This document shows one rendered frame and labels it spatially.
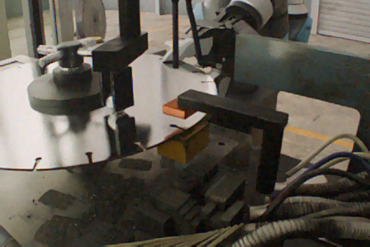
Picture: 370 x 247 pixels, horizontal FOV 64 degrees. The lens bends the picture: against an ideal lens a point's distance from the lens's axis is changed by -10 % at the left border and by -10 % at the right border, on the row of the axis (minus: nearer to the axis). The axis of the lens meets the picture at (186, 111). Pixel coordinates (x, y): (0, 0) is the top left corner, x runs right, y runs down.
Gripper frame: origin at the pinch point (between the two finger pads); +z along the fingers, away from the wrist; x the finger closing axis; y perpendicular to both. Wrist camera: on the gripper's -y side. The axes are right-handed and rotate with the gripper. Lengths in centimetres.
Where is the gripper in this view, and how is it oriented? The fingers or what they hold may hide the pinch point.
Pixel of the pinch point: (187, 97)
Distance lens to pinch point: 51.0
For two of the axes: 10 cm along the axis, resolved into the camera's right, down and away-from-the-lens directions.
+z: -6.0, 7.3, -3.2
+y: -7.0, -2.9, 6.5
